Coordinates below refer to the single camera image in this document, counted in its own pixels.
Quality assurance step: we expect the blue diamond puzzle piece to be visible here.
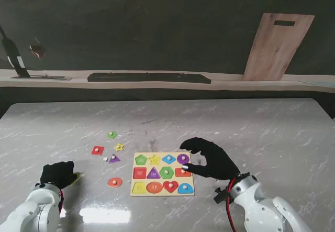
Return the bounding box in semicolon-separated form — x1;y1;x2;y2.
161;153;176;164

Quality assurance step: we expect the yellow pentagon puzzle piece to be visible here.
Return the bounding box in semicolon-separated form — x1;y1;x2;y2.
70;173;82;187

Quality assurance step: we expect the long black tray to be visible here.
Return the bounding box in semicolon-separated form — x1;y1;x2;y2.
87;72;212;84

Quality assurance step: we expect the light wooden shelf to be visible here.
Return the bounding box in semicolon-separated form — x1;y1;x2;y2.
0;69;335;94

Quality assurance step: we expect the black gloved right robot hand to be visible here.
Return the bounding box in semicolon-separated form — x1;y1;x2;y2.
179;137;241;181

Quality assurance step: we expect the blue semicircle puzzle piece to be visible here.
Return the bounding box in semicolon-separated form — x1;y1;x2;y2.
177;182;195;194

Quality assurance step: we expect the purple circle puzzle piece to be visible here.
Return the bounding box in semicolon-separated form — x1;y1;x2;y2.
176;153;190;165

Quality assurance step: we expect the dark wine bottle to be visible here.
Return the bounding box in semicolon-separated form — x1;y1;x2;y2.
0;25;31;78

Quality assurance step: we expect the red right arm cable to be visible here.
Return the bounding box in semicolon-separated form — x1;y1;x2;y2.
225;178;238;232

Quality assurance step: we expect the red wine glass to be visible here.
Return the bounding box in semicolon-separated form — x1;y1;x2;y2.
28;36;57;80

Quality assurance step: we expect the thin flat serving board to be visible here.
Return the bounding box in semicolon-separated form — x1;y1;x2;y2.
10;75;73;82

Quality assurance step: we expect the yellow wooden shape puzzle board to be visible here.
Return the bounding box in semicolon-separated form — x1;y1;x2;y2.
130;151;196;197

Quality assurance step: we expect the red heart puzzle piece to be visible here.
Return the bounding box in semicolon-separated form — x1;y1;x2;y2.
162;180;180;193

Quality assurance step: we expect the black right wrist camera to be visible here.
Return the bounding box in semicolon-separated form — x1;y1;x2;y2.
213;187;230;204

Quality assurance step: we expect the orange oval puzzle piece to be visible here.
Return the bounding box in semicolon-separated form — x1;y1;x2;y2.
107;177;123;188

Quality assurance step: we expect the wooden cutting board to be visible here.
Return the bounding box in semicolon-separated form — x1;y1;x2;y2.
241;13;316;82

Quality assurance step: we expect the green hexagon puzzle piece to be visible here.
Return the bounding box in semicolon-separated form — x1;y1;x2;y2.
159;166;175;180

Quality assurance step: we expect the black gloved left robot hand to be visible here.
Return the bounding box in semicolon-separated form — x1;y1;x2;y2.
39;160;75;190

